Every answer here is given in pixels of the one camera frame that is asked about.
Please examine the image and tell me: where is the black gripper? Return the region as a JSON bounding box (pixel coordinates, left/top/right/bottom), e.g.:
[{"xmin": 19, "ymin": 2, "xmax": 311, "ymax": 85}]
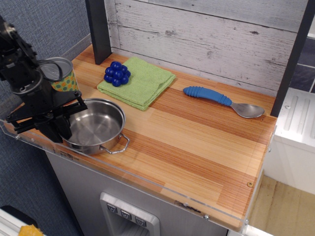
[{"xmin": 6, "ymin": 80, "xmax": 87, "ymax": 143}]

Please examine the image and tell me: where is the stainless steel pot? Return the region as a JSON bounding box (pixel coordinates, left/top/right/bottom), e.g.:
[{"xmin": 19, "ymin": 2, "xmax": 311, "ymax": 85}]
[{"xmin": 63, "ymin": 98, "xmax": 130, "ymax": 155}]

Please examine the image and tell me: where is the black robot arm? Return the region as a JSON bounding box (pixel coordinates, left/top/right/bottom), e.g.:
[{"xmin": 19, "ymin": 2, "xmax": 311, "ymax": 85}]
[{"xmin": 0, "ymin": 19, "xmax": 87, "ymax": 143}]

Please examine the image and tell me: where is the green folded towel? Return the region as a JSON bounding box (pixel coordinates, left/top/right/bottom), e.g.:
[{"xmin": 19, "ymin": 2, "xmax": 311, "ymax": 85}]
[{"xmin": 97, "ymin": 57, "xmax": 176, "ymax": 111}]

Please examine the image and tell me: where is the patterned tin can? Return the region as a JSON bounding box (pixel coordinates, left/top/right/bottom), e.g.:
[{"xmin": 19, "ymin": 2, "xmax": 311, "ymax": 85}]
[{"xmin": 40, "ymin": 57, "xmax": 79, "ymax": 91}]

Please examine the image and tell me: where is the blue toy grape cluster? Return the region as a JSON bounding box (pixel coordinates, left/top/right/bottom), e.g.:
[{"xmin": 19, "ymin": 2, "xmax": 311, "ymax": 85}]
[{"xmin": 103, "ymin": 61, "xmax": 131, "ymax": 87}]

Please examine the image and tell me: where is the toy fridge dispenser panel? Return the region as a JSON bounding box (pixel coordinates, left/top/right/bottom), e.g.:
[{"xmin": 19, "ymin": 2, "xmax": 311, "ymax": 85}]
[{"xmin": 99, "ymin": 192, "xmax": 161, "ymax": 236}]

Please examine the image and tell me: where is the yellow black object corner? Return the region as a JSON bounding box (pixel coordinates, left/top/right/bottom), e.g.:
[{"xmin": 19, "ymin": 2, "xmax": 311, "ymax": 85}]
[{"xmin": 0, "ymin": 206, "xmax": 45, "ymax": 236}]

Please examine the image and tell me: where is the dark left shelf post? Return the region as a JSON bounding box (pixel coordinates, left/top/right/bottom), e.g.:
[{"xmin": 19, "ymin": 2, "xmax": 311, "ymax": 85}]
[{"xmin": 85, "ymin": 0, "xmax": 112, "ymax": 65}]

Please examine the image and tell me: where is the dark shelf post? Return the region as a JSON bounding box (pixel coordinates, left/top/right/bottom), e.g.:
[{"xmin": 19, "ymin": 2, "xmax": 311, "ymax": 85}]
[
  {"xmin": 85, "ymin": 0, "xmax": 112, "ymax": 65},
  {"xmin": 270, "ymin": 0, "xmax": 315, "ymax": 117}
]

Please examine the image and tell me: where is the blue handled metal spoon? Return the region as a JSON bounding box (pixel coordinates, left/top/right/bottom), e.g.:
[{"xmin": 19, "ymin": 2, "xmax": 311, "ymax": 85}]
[{"xmin": 183, "ymin": 86, "xmax": 265, "ymax": 118}]

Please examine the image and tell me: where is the dark right shelf post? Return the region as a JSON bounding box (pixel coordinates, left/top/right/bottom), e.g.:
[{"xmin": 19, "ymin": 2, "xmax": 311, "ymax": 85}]
[{"xmin": 270, "ymin": 0, "xmax": 315, "ymax": 117}]

